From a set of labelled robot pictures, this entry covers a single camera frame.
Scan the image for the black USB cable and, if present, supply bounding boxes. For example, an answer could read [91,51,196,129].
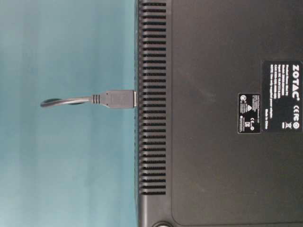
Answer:
[40,89,138,109]

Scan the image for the black mini PC box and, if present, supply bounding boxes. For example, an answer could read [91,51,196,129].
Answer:
[135,0,303,227]

